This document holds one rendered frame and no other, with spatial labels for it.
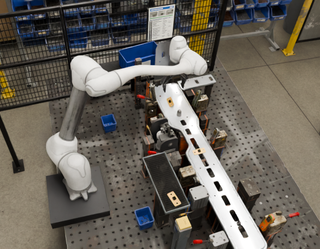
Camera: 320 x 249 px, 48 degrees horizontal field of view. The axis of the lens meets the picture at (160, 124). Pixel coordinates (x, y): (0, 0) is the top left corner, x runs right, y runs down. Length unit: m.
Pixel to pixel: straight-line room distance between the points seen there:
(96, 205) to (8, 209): 1.19
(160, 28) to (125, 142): 0.91
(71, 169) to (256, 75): 2.95
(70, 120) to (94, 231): 0.70
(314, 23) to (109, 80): 3.51
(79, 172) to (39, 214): 1.12
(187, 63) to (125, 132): 0.90
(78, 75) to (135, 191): 0.90
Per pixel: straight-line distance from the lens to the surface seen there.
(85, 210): 2.39
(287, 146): 3.93
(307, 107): 4.44
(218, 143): 2.45
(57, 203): 2.44
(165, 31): 2.92
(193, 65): 2.18
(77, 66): 2.12
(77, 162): 2.26
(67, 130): 2.32
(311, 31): 5.13
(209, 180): 2.24
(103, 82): 2.00
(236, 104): 3.15
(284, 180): 2.76
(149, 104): 2.53
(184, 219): 1.91
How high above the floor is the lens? 2.85
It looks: 48 degrees down
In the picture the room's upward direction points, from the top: 5 degrees clockwise
